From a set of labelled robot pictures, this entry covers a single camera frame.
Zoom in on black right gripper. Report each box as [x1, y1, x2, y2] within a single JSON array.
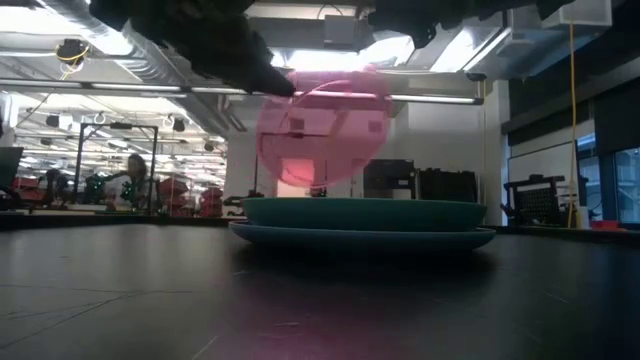
[[368, 0, 454, 50]]

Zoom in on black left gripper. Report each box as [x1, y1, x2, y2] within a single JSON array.
[[127, 0, 297, 98]]

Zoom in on translucent pink plastic plate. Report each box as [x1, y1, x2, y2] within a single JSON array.
[[255, 64, 395, 190]]

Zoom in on long ceiling light tube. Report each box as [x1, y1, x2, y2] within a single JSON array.
[[0, 78, 485, 106]]

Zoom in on red storage bins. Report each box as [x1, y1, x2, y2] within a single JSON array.
[[157, 176, 190, 214]]

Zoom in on teal plastic plate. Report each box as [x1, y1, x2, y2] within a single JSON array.
[[240, 196, 489, 233]]

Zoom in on black low cabinet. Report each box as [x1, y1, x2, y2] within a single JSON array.
[[416, 168, 479, 204]]

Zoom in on person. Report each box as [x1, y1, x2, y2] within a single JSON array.
[[103, 153, 151, 211]]

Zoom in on blue plastic plate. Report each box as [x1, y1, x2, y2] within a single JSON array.
[[228, 220, 498, 252]]

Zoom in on black perforated cart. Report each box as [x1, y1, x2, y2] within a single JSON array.
[[501, 173, 567, 227]]

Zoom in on dark monitor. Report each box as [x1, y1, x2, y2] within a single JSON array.
[[0, 146, 25, 197]]

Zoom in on black frame of robot station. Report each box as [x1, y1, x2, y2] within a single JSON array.
[[73, 122, 160, 214]]

